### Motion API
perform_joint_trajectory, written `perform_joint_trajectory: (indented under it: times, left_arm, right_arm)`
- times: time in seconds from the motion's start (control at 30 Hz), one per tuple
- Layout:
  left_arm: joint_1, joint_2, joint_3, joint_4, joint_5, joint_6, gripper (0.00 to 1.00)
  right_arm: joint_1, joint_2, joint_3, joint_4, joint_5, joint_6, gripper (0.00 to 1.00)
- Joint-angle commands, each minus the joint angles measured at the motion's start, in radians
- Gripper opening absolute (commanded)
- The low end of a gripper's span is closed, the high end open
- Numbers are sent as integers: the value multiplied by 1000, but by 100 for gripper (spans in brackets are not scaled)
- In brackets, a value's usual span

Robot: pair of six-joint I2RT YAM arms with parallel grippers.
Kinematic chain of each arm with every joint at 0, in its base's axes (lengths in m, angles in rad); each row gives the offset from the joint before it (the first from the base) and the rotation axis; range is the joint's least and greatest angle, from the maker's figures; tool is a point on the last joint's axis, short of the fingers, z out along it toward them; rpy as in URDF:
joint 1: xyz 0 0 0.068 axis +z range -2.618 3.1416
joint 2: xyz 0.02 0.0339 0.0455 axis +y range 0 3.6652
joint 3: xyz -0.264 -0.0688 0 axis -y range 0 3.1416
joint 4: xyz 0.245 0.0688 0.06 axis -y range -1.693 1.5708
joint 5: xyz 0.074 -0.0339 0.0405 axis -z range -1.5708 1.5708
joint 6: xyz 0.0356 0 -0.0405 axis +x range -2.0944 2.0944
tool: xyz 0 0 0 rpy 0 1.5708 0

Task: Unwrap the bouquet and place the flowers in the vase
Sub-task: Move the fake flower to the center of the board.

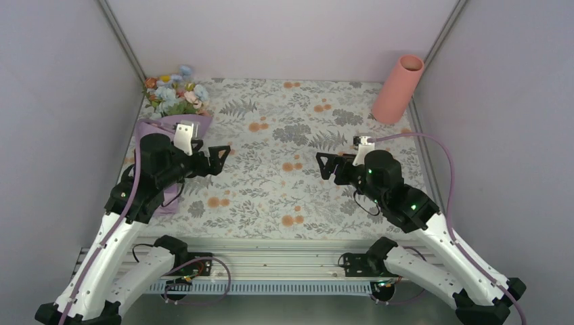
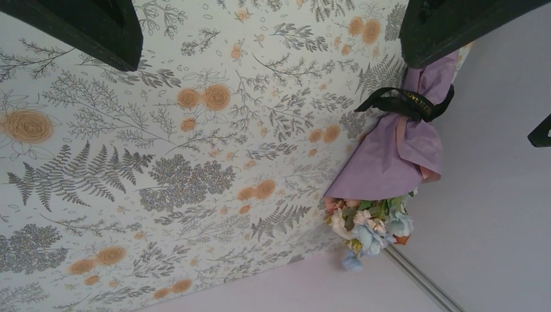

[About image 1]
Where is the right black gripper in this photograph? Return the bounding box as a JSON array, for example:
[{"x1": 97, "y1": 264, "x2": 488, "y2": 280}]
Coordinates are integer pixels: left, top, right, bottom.
[{"x1": 315, "y1": 152, "x2": 385, "y2": 207}]

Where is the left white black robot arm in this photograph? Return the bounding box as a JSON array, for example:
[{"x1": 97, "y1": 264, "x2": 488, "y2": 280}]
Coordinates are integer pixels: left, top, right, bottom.
[{"x1": 35, "y1": 133, "x2": 231, "y2": 324}]

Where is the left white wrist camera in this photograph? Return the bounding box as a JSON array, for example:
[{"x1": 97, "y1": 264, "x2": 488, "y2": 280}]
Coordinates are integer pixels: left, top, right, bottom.
[{"x1": 173, "y1": 120, "x2": 200, "y2": 156}]

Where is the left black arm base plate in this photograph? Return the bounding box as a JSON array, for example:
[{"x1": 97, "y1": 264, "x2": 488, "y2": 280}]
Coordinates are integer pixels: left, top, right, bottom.
[{"x1": 175, "y1": 252, "x2": 213, "y2": 278}]

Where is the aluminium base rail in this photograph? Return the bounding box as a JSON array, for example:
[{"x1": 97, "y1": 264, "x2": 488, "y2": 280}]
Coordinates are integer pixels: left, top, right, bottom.
[{"x1": 71, "y1": 238, "x2": 454, "y2": 296}]

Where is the purple flower bouquet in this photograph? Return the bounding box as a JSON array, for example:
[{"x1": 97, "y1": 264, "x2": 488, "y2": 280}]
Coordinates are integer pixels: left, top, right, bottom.
[{"x1": 106, "y1": 68, "x2": 212, "y2": 221}]

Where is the floral patterned table mat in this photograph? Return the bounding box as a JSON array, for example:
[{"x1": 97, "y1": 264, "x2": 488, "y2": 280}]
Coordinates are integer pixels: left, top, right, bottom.
[{"x1": 143, "y1": 79, "x2": 426, "y2": 241}]

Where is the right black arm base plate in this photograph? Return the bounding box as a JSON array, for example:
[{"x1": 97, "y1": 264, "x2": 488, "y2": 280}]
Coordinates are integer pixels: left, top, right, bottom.
[{"x1": 337, "y1": 253, "x2": 373, "y2": 278}]

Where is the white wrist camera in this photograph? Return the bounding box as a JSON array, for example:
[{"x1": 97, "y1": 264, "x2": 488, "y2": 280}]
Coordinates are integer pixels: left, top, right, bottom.
[
  {"x1": 173, "y1": 120, "x2": 200, "y2": 156},
  {"x1": 353, "y1": 135, "x2": 375, "y2": 167}
]

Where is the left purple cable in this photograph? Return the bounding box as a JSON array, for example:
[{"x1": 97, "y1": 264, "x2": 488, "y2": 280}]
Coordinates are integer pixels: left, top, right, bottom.
[{"x1": 57, "y1": 121, "x2": 180, "y2": 325}]

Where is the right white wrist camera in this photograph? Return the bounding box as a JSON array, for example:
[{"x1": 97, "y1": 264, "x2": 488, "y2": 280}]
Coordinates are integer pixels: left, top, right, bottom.
[{"x1": 353, "y1": 135, "x2": 375, "y2": 167}]

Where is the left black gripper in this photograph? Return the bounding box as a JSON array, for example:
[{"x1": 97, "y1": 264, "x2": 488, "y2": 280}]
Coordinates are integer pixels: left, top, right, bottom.
[{"x1": 157, "y1": 139, "x2": 229, "y2": 188}]

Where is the pink cylindrical vase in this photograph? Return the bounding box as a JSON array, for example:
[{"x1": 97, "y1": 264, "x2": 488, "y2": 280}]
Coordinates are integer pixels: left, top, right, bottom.
[{"x1": 372, "y1": 55, "x2": 425, "y2": 125}]

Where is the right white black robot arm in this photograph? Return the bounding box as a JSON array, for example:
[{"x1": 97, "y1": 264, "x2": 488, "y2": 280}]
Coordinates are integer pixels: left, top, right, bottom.
[{"x1": 316, "y1": 150, "x2": 526, "y2": 324}]

